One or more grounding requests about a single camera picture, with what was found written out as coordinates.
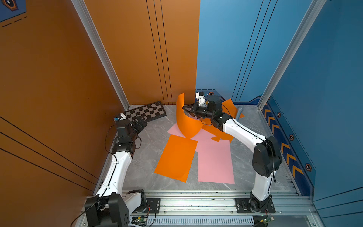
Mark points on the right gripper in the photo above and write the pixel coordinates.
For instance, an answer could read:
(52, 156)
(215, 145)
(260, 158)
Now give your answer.
(195, 107)

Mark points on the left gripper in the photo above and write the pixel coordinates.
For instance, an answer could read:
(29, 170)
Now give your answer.
(142, 123)

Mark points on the orange paper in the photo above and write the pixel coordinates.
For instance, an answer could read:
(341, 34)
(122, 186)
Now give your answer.
(219, 135)
(189, 127)
(176, 159)

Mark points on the orange paper front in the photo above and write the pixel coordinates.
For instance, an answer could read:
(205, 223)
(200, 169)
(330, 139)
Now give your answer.
(176, 159)

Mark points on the pink paper top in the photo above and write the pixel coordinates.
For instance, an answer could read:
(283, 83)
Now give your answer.
(215, 162)

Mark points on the pink paper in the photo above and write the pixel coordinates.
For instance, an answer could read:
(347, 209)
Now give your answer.
(203, 137)
(215, 162)

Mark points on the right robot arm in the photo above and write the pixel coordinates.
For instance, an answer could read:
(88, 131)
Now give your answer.
(266, 158)

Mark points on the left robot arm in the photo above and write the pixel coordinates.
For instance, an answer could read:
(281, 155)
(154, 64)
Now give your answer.
(108, 208)

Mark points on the black white chessboard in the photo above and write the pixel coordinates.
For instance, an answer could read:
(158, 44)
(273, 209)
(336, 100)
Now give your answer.
(149, 112)

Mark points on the pink paper lower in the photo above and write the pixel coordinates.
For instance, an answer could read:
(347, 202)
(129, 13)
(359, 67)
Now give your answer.
(203, 137)

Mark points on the grey metal cylinder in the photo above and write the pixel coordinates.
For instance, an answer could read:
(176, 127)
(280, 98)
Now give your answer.
(239, 113)

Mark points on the green circuit board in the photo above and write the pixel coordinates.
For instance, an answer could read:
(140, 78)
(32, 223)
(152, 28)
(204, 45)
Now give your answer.
(139, 221)

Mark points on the right small circuit board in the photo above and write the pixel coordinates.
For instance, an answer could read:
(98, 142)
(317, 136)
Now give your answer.
(264, 222)

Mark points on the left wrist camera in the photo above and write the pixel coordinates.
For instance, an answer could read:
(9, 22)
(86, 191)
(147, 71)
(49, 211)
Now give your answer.
(119, 117)

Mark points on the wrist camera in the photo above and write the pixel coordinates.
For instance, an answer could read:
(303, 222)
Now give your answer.
(119, 117)
(201, 99)

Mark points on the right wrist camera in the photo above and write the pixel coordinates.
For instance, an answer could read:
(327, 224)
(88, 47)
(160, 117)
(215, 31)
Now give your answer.
(201, 99)

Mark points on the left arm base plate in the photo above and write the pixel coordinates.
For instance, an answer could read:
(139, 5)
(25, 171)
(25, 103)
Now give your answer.
(151, 206)

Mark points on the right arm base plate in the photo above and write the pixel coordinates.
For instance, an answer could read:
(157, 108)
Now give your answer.
(248, 205)

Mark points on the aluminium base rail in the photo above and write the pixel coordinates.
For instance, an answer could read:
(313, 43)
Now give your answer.
(222, 203)

